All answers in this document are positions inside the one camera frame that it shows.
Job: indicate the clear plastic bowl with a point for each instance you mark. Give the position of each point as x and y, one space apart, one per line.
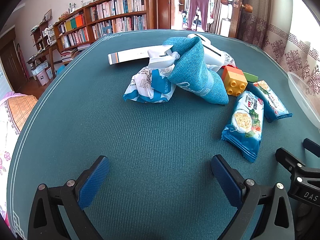
303 97

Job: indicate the wooden bookshelf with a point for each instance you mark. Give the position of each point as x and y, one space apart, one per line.
150 12

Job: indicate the teal cloth pouch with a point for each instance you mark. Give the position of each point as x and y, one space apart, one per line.
195 72

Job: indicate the small wooden rack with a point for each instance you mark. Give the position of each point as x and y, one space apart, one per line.
38 33

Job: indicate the blue cracker packet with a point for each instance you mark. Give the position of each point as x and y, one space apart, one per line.
246 122
273 102

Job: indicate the green block with blue dots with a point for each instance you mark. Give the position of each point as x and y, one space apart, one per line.
250 77

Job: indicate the dark wooden cabinet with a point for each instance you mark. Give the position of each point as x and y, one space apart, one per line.
11 62

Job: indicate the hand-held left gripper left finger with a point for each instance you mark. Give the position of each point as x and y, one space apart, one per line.
95 182

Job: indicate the blue plastic stool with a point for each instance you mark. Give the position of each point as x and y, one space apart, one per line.
60 70

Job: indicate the white small appliance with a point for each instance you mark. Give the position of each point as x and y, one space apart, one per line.
51 36

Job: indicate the hanging purple pants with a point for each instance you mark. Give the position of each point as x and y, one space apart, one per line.
198 7

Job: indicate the white tube package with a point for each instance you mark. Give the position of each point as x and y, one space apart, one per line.
212 51

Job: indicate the pink bin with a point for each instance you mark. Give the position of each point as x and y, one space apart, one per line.
43 76

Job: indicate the white medicine box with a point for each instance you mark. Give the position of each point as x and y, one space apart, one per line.
130 55

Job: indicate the wooden side desk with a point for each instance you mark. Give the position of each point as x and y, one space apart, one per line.
47 52

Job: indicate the stack of books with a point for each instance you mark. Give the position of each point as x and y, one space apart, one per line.
75 53

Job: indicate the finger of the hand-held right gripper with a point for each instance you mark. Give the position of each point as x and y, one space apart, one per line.
287 158
312 145

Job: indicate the shelved books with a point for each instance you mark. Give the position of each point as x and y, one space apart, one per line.
117 7

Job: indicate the white blue mask packet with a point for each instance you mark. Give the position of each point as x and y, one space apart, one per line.
147 90

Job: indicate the round wooden door knob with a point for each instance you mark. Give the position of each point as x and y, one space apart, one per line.
247 7
224 1

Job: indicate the printed bed blanket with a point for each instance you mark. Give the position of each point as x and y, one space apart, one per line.
12 120

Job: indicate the orange yellow toy brick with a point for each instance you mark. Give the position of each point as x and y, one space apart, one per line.
235 80

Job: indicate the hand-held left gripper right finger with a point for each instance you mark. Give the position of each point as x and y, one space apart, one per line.
222 177

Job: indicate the red white sachet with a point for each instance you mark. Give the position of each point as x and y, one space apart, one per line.
228 60

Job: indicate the patterned curtain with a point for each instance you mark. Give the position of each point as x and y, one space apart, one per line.
277 25

